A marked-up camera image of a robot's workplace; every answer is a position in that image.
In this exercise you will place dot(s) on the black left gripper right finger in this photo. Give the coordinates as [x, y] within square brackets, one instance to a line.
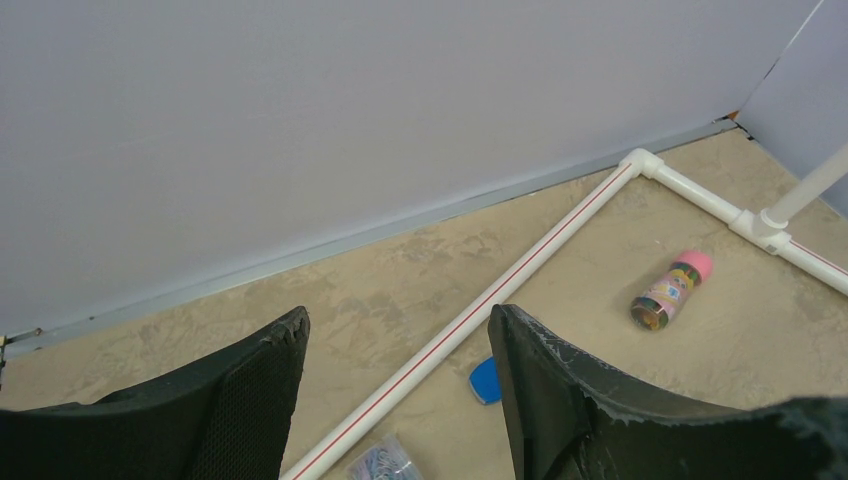
[570, 415]

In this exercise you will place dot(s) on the blue cube block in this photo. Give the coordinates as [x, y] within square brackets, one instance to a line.
[484, 383]

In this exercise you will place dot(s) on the white PVC pipe frame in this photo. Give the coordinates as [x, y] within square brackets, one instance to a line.
[766, 230]

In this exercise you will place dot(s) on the small grey blue box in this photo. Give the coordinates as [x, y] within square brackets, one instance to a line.
[385, 460]

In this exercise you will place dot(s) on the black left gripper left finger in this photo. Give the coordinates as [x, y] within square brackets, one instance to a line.
[226, 415]

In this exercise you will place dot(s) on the pink capped small bottle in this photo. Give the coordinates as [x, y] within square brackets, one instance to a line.
[658, 305]

